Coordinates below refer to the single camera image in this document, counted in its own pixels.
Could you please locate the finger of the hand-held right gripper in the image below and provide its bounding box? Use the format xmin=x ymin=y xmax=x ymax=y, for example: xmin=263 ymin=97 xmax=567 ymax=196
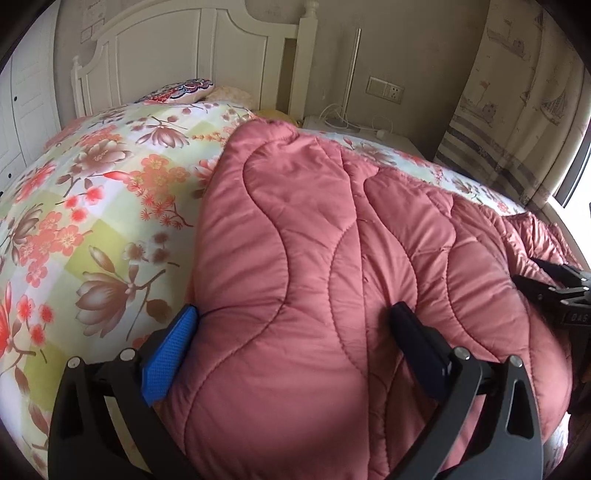
xmin=532 ymin=258 xmax=591 ymax=285
xmin=512 ymin=274 xmax=591 ymax=306

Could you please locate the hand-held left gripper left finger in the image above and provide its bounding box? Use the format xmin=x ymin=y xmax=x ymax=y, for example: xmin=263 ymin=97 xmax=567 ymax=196
xmin=47 ymin=304 xmax=204 ymax=480

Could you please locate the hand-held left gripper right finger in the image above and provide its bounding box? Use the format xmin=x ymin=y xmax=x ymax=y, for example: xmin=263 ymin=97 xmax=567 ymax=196
xmin=389 ymin=302 xmax=543 ymax=480

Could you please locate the pink quilted coat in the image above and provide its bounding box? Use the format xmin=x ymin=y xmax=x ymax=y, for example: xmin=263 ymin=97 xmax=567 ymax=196
xmin=154 ymin=119 xmax=588 ymax=480

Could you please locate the window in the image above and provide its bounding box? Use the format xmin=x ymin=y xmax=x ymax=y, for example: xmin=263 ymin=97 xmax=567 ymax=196
xmin=551 ymin=150 xmax=591 ymax=209

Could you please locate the floral bed sheet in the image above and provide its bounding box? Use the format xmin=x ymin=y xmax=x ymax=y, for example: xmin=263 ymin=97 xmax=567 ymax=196
xmin=0 ymin=99 xmax=528 ymax=480

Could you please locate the ship print curtain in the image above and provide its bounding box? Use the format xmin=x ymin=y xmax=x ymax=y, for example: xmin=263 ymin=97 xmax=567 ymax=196
xmin=433 ymin=0 xmax=591 ymax=214

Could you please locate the white nightstand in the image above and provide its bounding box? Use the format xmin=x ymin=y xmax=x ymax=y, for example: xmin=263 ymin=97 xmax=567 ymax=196
xmin=302 ymin=115 xmax=424 ymax=158

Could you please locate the yellow pillow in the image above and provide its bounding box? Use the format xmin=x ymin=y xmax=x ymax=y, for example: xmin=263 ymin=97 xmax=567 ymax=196
xmin=254 ymin=108 xmax=297 ymax=126

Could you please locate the patterned purple pillow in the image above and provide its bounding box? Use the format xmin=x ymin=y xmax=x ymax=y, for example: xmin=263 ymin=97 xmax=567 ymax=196
xmin=136 ymin=78 xmax=216 ymax=105

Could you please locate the pale pink pillow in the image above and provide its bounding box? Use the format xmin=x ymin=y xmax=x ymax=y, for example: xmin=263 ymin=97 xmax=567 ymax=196
xmin=205 ymin=85 xmax=257 ymax=110

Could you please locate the white wardrobe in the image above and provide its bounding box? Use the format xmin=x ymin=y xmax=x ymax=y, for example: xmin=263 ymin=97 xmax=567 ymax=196
xmin=0 ymin=46 xmax=64 ymax=186

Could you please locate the white wooden headboard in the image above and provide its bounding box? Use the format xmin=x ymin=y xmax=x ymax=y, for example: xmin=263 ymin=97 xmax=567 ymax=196
xmin=70 ymin=0 xmax=320 ymax=123

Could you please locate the white cable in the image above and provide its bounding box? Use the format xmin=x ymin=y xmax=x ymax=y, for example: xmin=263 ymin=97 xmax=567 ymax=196
xmin=318 ymin=103 xmax=394 ymax=137

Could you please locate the beige wall socket plate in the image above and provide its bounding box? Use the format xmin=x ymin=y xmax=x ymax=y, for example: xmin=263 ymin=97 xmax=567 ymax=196
xmin=366 ymin=76 xmax=406 ymax=103

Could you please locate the paper wall notice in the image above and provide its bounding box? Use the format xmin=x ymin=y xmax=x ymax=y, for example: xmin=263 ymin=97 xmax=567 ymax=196
xmin=80 ymin=0 xmax=110 ymax=43

